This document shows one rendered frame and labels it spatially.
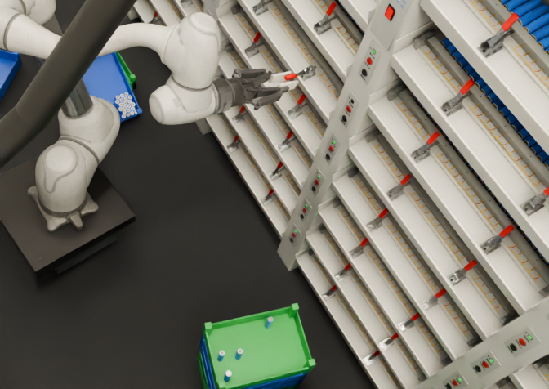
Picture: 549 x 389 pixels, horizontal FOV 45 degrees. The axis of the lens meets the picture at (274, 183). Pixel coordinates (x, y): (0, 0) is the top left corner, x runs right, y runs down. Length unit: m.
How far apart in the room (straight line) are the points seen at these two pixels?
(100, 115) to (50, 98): 1.80
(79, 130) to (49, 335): 0.74
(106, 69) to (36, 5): 1.02
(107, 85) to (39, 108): 2.43
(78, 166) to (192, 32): 0.78
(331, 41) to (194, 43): 0.40
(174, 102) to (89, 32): 1.21
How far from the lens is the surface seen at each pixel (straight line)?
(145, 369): 2.46
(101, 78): 2.91
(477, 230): 1.60
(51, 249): 2.34
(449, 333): 1.91
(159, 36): 1.63
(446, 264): 1.76
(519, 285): 1.58
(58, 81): 0.46
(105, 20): 0.44
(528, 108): 1.31
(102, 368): 2.46
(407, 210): 1.78
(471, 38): 1.37
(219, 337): 2.16
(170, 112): 1.65
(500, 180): 1.45
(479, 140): 1.47
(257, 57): 2.21
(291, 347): 2.18
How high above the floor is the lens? 2.38
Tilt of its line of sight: 59 degrees down
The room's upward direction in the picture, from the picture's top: 18 degrees clockwise
